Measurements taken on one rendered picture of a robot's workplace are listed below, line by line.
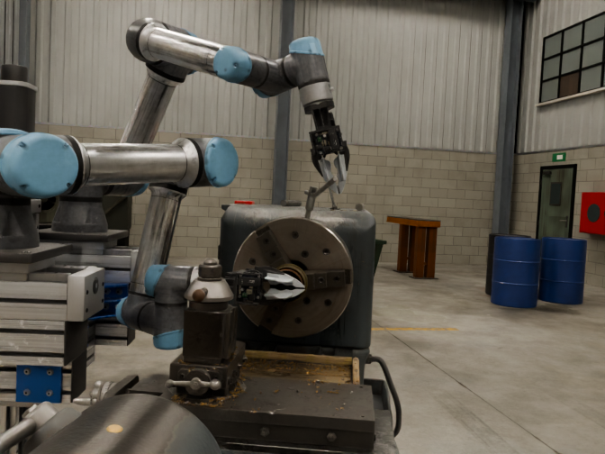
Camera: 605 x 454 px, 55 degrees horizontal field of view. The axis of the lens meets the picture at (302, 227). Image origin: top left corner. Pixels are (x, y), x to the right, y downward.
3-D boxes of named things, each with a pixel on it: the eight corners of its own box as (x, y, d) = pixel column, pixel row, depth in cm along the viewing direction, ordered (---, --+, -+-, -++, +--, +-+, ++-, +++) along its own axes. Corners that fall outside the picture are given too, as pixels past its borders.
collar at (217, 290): (192, 292, 98) (192, 275, 98) (238, 295, 98) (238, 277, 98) (177, 300, 91) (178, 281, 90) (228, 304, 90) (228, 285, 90)
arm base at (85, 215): (42, 231, 160) (43, 195, 159) (62, 228, 175) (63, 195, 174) (98, 233, 160) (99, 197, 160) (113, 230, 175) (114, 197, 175)
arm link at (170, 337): (164, 338, 144) (166, 294, 143) (193, 348, 136) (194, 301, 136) (137, 343, 138) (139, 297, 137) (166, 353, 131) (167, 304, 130)
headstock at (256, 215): (244, 303, 228) (248, 203, 226) (365, 310, 224) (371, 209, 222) (206, 339, 169) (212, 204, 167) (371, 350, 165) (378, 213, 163)
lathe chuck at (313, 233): (228, 314, 161) (252, 204, 159) (338, 342, 159) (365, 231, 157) (221, 322, 152) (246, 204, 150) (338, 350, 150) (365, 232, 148)
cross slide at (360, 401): (132, 392, 104) (133, 367, 104) (371, 411, 101) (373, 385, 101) (91, 429, 88) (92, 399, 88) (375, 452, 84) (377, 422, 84)
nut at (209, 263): (201, 276, 96) (202, 256, 96) (224, 278, 96) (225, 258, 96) (194, 280, 92) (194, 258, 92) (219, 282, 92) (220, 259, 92)
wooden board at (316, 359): (213, 362, 145) (214, 347, 145) (357, 373, 142) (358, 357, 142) (178, 404, 116) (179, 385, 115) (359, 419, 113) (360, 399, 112)
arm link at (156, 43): (110, 4, 150) (243, 38, 123) (144, 16, 159) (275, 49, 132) (101, 49, 152) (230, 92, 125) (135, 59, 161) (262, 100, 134)
